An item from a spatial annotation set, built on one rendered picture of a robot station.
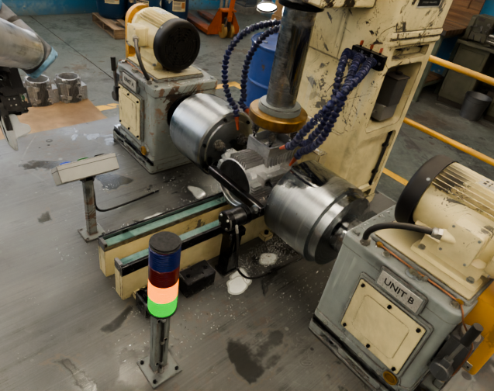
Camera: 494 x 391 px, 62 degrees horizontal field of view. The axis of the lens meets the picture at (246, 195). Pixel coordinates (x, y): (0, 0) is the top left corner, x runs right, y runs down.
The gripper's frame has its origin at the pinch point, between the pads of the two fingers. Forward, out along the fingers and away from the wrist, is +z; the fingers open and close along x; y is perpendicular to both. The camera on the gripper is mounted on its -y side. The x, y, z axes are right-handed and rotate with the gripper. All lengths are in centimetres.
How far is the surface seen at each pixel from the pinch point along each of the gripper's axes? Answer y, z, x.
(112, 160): 23.3, 10.1, -3.7
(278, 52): 63, -5, -41
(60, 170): 8.8, 9.4, -3.7
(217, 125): 58, 8, -11
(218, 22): 380, -167, 365
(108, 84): 155, -82, 288
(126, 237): 18.7, 32.5, -7.6
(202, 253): 38, 45, -12
